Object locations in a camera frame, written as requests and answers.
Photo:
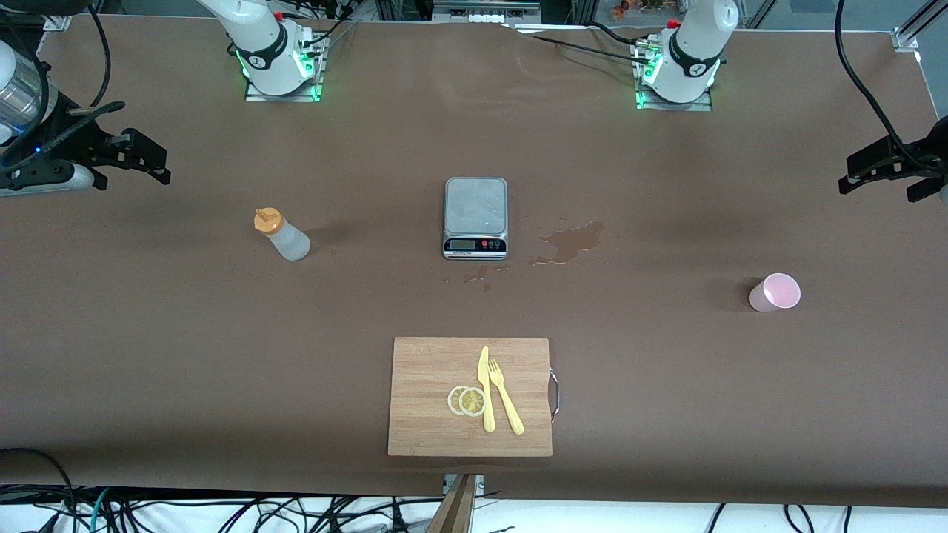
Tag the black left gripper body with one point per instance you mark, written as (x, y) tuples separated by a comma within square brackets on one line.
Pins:
[(920, 159)]

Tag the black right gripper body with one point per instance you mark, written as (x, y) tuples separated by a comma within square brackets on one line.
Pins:
[(68, 142)]

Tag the pink plastic cup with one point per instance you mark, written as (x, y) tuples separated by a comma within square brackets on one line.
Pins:
[(774, 292)]

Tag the translucent sauce bottle orange cap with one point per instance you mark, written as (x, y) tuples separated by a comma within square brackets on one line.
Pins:
[(289, 243)]

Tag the brown table cover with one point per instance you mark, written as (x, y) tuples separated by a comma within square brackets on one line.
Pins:
[(222, 355)]

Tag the large brown liquid spill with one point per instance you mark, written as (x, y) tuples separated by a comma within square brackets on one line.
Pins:
[(574, 240)]

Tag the silver digital kitchen scale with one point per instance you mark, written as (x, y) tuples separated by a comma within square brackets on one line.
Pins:
[(475, 207)]

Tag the small brown liquid spill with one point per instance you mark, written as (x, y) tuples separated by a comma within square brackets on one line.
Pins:
[(474, 277)]

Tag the wooden cutting board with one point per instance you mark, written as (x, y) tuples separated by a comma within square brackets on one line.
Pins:
[(429, 385)]

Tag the white power strip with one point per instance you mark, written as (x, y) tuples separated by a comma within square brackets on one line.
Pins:
[(495, 18)]

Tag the lemon slice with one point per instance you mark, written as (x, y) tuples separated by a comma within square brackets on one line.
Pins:
[(452, 400), (472, 402)]

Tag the yellow plastic knife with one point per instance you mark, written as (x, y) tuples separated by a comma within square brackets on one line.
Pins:
[(485, 377)]

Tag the yellow plastic fork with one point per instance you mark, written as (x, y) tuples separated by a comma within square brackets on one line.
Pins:
[(507, 403)]

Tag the aluminium frame corner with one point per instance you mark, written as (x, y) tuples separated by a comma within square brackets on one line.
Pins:
[(58, 22), (905, 39)]

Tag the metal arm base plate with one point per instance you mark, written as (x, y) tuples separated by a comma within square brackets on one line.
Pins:
[(285, 96), (674, 106)]

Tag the metal post bracket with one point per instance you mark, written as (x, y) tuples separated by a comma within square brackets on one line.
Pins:
[(478, 483)]

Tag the wooden post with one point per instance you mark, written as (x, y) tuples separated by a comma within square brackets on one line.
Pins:
[(453, 511)]

